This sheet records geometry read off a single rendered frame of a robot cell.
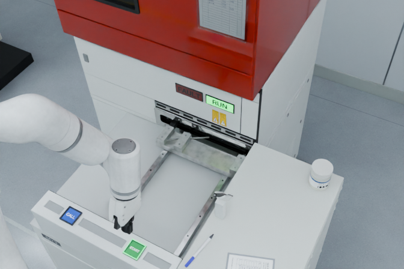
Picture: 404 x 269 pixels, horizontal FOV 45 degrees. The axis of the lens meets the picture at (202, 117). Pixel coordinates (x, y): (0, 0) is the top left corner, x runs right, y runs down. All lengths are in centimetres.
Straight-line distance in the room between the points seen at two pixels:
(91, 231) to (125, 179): 44
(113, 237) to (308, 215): 65
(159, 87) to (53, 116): 95
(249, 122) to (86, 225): 67
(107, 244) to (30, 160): 165
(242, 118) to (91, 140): 80
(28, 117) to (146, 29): 77
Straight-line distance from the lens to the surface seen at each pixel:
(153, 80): 190
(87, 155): 112
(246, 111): 173
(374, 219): 288
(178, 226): 180
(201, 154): 190
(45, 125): 100
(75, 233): 169
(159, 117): 202
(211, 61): 158
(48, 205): 178
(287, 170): 176
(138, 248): 161
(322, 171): 166
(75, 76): 364
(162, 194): 188
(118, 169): 126
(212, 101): 178
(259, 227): 163
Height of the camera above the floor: 239
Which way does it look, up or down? 48 degrees down
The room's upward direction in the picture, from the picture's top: 3 degrees counter-clockwise
